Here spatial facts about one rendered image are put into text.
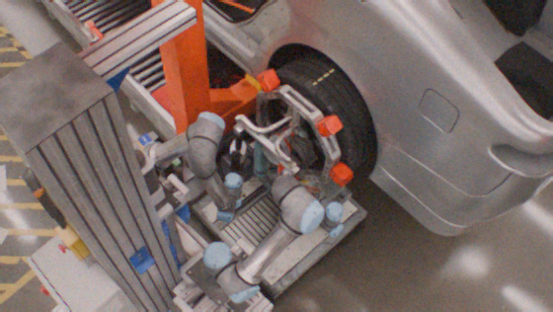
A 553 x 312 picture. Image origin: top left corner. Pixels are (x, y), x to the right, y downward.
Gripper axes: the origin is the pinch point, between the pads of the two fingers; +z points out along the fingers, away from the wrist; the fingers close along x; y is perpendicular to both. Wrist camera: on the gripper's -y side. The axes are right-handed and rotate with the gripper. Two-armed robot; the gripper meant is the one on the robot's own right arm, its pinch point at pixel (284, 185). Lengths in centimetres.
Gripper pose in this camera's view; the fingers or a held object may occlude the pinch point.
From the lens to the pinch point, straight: 232.6
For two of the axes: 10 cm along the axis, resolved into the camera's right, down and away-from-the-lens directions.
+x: -7.2, 5.5, -4.2
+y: 0.6, -5.5, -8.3
